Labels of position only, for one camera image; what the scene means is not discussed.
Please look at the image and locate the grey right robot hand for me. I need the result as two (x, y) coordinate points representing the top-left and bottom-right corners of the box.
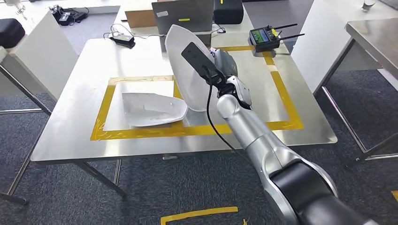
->
(210, 47), (239, 79)

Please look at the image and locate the white curved plastic part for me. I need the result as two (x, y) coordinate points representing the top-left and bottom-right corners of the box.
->
(165, 24), (219, 113)
(122, 92), (189, 128)

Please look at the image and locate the stainless steel workbench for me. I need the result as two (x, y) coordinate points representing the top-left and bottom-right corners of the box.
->
(0, 29), (338, 206)

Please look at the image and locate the white desk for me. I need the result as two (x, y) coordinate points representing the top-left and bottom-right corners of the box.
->
(0, 0), (79, 116)
(291, 0), (398, 94)
(112, 0), (256, 39)

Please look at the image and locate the black remote controller with antennas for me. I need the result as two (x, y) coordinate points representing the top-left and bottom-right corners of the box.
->
(248, 23), (306, 53)

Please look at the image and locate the black bag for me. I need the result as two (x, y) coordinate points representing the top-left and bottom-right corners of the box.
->
(213, 0), (244, 25)

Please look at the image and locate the grey laptop with yellow sticker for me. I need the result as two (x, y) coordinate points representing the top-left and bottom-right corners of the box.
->
(151, 0), (215, 35)

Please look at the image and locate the brown cardboard box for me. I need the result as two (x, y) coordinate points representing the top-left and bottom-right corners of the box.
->
(125, 9), (158, 29)

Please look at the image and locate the black power adapter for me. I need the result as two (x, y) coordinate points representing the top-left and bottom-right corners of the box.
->
(110, 34), (136, 49)

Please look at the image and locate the stainless steel table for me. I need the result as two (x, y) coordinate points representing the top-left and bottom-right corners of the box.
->
(313, 17), (398, 169)

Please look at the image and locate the clear glass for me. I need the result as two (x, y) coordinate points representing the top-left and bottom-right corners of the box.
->
(361, 0), (377, 13)

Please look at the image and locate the black charger bundle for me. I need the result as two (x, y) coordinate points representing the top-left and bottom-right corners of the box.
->
(49, 4), (90, 26)

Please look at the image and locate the black padded case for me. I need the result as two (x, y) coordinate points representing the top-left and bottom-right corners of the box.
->
(0, 18), (26, 49)

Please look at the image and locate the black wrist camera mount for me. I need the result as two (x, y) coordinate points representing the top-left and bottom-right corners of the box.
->
(181, 42), (228, 87)

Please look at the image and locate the black laptop cable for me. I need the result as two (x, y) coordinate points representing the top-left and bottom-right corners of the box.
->
(210, 22), (227, 47)

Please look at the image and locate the black camera cable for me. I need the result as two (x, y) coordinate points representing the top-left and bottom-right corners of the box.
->
(201, 64), (257, 168)

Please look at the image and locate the thin adapter cable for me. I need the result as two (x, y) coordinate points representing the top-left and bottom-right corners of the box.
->
(103, 23), (165, 40)

